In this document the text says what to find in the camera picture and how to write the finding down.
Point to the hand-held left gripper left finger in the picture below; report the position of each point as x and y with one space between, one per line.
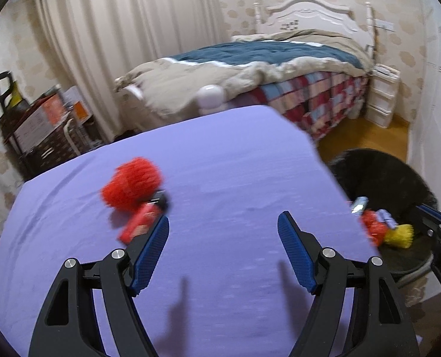
149 256

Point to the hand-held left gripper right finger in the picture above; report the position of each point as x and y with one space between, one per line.
294 253

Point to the red printed packet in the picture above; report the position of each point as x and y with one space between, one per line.
138 225

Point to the yellow foam fruit net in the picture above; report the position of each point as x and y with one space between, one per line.
401 236

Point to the purple paper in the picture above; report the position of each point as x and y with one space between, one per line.
386 217

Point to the small black object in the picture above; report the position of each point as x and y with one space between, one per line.
162 200

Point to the knotted red plastic bag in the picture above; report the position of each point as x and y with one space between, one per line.
371 225

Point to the trash bin with black bag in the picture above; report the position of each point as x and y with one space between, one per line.
373 171

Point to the white wardrobe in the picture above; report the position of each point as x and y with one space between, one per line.
440 119

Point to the purple tablecloth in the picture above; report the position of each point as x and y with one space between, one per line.
224 178

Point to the white plastic drawer unit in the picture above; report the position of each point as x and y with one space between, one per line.
378 96

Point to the wicker basket with boxes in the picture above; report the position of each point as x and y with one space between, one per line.
53 145

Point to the checkered bed sheet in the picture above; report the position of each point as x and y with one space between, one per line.
317 93

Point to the white and orange box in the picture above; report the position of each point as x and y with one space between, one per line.
79 109

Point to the white round bedpost knob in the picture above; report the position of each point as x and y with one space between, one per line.
210 98

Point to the cardboard box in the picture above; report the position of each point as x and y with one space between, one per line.
38 119

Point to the bed with patchwork quilt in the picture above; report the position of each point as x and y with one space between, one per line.
242 55

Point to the cream curtain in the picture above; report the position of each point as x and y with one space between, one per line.
131 26

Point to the white bed headboard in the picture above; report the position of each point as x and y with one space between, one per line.
309 15

